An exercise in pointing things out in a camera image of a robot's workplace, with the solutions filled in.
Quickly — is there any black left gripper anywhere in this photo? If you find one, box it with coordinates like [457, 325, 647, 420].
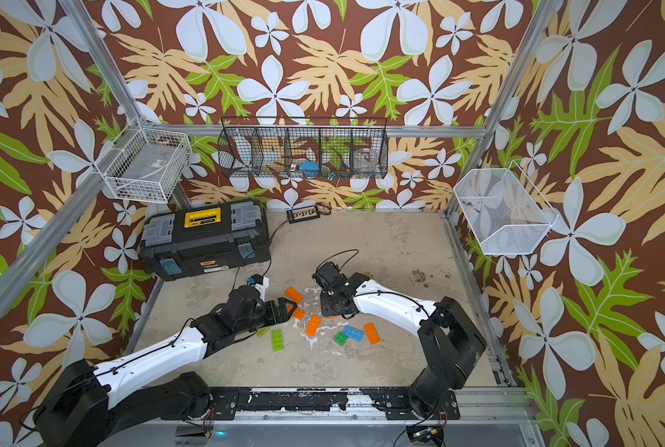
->
[236, 295, 298, 335]

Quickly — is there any blue lego plate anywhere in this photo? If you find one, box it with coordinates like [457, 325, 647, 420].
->
[343, 326, 366, 342]

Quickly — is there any long orange lego plate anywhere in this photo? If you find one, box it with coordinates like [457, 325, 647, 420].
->
[305, 315, 322, 337]

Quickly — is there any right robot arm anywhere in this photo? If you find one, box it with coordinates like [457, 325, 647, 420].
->
[312, 263, 487, 417]

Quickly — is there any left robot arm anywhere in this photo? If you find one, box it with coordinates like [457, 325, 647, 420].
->
[33, 285, 297, 446]

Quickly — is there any lime green lego plate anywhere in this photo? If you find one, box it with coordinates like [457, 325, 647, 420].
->
[271, 330, 284, 352]

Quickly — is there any dark green square lego brick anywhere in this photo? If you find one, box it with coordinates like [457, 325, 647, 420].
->
[334, 333, 349, 346]

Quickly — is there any black power strip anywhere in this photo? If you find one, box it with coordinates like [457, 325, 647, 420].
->
[286, 205, 321, 224]

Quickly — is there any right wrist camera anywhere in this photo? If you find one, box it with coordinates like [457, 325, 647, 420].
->
[312, 261, 347, 290]

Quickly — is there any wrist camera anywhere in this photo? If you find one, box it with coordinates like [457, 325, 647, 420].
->
[247, 274, 269, 301]
[312, 261, 347, 290]

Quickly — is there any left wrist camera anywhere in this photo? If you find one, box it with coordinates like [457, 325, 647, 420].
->
[247, 274, 269, 301]

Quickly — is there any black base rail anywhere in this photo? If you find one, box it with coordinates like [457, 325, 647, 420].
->
[181, 387, 460, 421]

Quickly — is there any black toolbox yellow handle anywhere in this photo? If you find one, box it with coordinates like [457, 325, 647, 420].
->
[138, 200, 270, 281]

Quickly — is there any black wire basket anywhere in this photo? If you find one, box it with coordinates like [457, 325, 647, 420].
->
[216, 117, 389, 180]

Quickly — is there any white wire basket right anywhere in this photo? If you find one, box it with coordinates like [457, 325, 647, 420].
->
[454, 162, 560, 257]

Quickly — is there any white wire basket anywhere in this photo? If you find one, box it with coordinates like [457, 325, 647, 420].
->
[96, 118, 192, 204]
[454, 162, 560, 257]

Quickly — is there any aluminium frame post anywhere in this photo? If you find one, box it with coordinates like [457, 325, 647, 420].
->
[443, 0, 563, 216]

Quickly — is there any white wire basket left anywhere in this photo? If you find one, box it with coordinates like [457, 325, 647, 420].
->
[96, 118, 192, 204]

